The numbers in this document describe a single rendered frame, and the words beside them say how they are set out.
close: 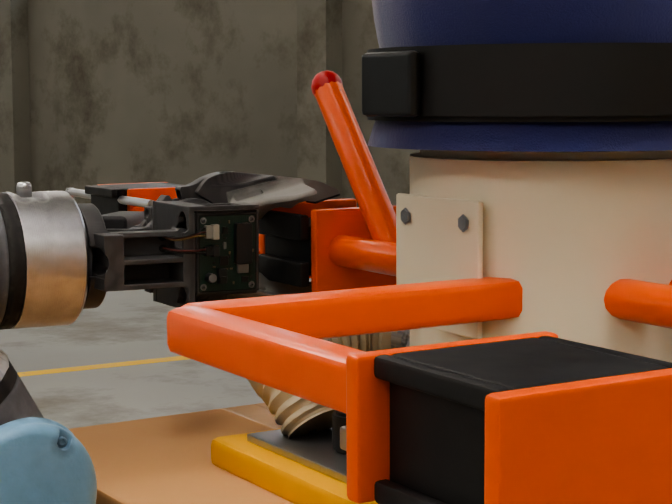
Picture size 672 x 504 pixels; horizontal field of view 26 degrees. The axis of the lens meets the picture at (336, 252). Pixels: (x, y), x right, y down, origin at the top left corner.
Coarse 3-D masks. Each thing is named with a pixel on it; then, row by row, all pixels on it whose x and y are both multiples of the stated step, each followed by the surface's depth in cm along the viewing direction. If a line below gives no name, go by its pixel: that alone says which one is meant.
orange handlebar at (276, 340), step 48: (336, 240) 102; (384, 288) 74; (432, 288) 75; (480, 288) 77; (624, 288) 77; (192, 336) 66; (240, 336) 62; (288, 336) 60; (336, 336) 72; (288, 384) 58; (336, 384) 55
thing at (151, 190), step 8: (104, 184) 139; (112, 184) 138; (120, 184) 138; (128, 184) 138; (136, 184) 138; (144, 184) 138; (152, 184) 138; (160, 184) 138; (168, 184) 138; (176, 184) 138; (128, 192) 132; (136, 192) 132; (144, 192) 132; (152, 192) 133; (160, 192) 133; (168, 192) 134; (128, 208) 132
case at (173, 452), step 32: (192, 416) 108; (224, 416) 108; (256, 416) 108; (96, 448) 98; (128, 448) 98; (160, 448) 98; (192, 448) 98; (128, 480) 90; (160, 480) 90; (192, 480) 90; (224, 480) 90
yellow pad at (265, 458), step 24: (264, 432) 93; (312, 432) 92; (336, 432) 87; (216, 456) 93; (240, 456) 90; (264, 456) 89; (288, 456) 88; (312, 456) 87; (336, 456) 87; (264, 480) 88; (288, 480) 85; (312, 480) 84; (336, 480) 83
